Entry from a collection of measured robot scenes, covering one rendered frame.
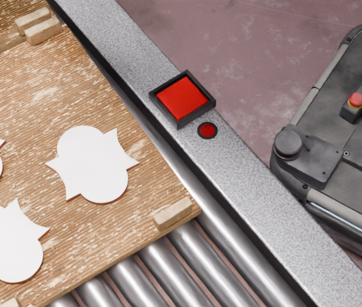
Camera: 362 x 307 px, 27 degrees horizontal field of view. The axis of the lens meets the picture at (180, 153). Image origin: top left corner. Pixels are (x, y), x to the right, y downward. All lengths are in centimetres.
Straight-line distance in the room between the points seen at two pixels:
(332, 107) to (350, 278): 101
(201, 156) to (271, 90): 121
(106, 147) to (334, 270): 37
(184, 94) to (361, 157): 84
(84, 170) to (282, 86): 132
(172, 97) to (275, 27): 133
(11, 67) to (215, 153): 35
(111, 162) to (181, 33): 139
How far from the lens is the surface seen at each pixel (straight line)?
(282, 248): 109
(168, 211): 106
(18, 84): 123
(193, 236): 109
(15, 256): 107
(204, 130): 117
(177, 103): 119
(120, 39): 128
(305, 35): 249
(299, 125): 200
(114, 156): 112
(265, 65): 240
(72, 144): 114
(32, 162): 115
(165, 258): 107
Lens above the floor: 191
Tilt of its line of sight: 60 degrees down
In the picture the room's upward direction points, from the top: 2 degrees counter-clockwise
